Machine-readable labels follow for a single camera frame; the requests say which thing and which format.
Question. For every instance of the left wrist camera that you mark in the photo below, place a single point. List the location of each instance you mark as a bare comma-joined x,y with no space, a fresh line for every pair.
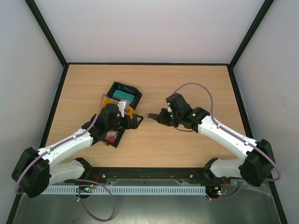
123,106

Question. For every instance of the teal card stack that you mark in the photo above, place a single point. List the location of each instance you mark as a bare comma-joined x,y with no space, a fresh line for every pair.
120,95

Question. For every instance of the black bin with teal cards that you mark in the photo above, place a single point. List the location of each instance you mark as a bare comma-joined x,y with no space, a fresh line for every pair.
128,89

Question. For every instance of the black front rail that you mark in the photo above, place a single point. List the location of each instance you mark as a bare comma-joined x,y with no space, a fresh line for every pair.
191,175

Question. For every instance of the black aluminium frame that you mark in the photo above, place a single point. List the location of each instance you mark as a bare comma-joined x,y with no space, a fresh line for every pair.
255,24

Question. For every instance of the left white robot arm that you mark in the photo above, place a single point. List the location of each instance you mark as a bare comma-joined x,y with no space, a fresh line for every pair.
38,169

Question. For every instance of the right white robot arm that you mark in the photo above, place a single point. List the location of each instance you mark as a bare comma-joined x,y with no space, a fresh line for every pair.
255,159

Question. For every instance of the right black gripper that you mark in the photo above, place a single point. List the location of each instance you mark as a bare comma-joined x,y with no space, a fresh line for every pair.
161,116

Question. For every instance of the yellow bin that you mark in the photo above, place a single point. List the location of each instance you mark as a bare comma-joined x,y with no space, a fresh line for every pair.
106,100

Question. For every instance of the black bin with red cards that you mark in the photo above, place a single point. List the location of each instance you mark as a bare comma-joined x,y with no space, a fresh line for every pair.
101,137

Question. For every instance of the red white card stack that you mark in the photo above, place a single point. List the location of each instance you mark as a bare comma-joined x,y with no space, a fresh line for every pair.
111,136

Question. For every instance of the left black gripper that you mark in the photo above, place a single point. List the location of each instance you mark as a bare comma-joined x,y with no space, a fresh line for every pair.
128,126

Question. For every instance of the white slotted cable duct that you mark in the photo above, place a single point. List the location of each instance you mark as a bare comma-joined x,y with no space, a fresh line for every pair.
127,190

